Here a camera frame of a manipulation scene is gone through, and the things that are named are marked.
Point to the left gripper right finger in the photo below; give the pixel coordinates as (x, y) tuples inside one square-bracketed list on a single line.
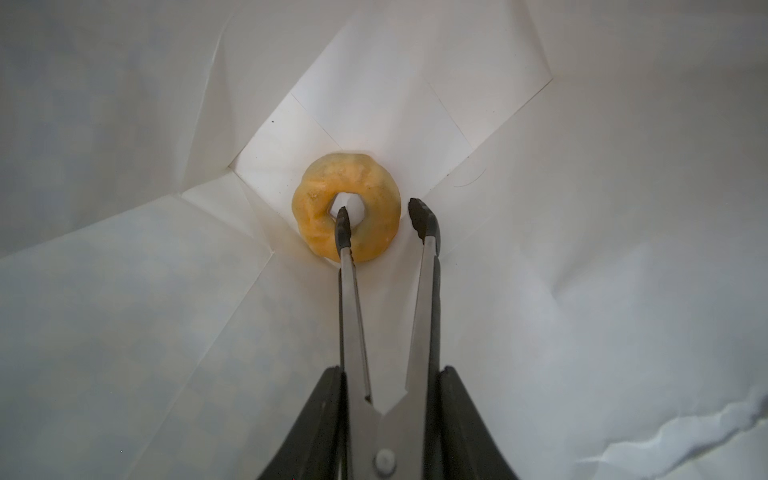
[(469, 450)]

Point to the checkered paper bag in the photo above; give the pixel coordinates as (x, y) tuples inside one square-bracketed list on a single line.
[(599, 170)]

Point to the black metal tongs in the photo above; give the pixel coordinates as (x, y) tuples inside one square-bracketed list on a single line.
[(402, 442)]

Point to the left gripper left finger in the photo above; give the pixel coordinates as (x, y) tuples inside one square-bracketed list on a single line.
[(311, 448)]

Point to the ring doughnut bread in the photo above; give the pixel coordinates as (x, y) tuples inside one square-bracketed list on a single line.
[(353, 173)]

